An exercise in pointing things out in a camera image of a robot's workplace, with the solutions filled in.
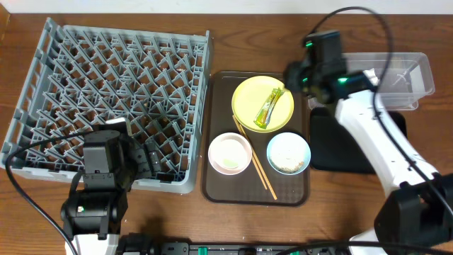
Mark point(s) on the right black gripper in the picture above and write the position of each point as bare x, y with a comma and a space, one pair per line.
290, 75

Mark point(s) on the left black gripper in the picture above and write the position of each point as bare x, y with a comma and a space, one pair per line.
142, 161

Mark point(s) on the green orange snack wrapper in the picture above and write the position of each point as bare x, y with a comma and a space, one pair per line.
262, 118

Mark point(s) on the light blue bowl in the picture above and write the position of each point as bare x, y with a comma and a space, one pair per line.
290, 141

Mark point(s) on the pink bowl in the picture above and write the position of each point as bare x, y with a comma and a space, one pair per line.
229, 153

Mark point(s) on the rice food scraps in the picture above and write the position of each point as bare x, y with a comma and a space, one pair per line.
287, 161

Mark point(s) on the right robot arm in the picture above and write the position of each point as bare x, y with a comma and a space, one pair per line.
417, 213

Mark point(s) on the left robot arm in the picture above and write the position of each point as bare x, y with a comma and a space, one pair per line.
97, 202

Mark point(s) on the black waste tray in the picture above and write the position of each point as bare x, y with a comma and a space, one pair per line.
332, 146

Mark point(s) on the clear plastic waste bin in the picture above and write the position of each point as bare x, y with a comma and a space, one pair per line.
408, 78

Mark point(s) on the yellow round plate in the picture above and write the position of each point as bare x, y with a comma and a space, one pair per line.
249, 97

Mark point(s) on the grey plastic dish rack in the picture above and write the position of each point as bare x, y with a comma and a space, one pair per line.
84, 76

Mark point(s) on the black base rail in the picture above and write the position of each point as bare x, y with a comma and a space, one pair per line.
247, 248

